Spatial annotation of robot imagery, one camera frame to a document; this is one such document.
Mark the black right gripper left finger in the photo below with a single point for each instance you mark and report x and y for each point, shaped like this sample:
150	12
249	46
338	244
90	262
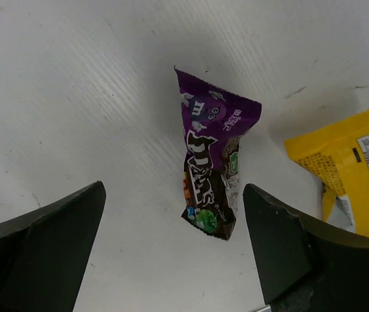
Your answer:
44	253

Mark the purple M&M snack packet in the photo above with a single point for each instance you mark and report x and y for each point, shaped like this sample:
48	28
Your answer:
214	121

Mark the yellow purple snack packet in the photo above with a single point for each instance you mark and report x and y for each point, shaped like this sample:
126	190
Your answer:
338	155

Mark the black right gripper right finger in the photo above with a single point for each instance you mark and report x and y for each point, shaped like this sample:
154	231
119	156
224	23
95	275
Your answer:
305	264

